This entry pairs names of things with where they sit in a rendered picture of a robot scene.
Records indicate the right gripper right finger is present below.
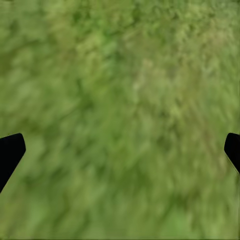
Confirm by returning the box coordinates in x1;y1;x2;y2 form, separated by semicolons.
224;133;240;173

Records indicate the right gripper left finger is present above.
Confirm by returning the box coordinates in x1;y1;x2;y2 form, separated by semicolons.
0;133;26;193

